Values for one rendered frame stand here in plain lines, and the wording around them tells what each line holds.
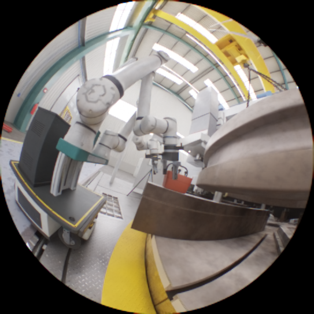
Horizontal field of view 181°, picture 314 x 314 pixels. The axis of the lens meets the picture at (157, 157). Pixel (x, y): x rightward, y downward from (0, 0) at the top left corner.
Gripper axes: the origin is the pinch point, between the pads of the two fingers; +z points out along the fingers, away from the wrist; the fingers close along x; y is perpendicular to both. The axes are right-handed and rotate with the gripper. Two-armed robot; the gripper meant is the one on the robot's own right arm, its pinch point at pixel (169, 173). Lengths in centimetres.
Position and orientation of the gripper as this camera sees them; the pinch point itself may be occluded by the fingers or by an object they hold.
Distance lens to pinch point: 61.1
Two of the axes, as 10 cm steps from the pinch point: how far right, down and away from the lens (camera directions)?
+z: -0.1, 10.0, 0.6
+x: 3.5, 0.6, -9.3
